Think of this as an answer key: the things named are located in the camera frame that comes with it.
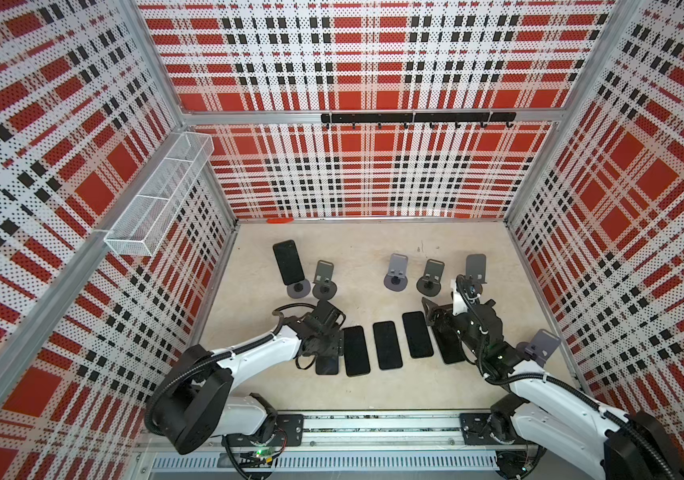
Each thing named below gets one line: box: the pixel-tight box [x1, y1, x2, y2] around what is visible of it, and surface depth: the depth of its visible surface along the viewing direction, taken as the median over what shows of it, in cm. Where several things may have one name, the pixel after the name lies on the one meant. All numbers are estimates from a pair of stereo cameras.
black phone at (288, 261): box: [272, 240, 305, 285], surface depth 96 cm
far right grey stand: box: [466, 253, 487, 284], surface depth 97 cm
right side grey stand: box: [516, 329, 561, 367], surface depth 82 cm
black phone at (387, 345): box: [372, 320, 403, 370], surface depth 92 cm
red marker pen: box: [266, 217, 294, 224], surface depth 130 cm
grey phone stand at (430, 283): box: [416, 258, 445, 297], surface depth 98 cm
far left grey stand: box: [286, 279, 311, 299], surface depth 103 cm
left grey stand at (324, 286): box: [312, 260, 337, 300], surface depth 98 cm
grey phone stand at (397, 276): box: [384, 253, 408, 292], surface depth 100 cm
